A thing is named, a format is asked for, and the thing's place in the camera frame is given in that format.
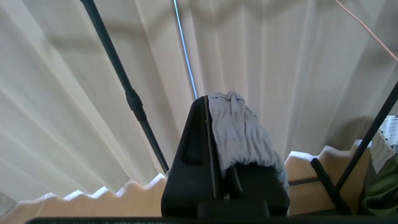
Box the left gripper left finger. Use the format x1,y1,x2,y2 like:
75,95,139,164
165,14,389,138
160,95,223,218

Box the pale grey shorts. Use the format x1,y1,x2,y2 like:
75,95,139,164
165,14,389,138
206,90,290,194

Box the green garment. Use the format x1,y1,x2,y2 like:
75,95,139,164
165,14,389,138
358,130,398,218

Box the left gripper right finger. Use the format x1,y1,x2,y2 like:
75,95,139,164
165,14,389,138
221,162,291,218

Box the black clothes rack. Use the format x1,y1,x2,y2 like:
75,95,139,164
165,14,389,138
80,0,398,216

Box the white laundry basket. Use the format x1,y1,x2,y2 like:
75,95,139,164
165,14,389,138
377,114,398,154

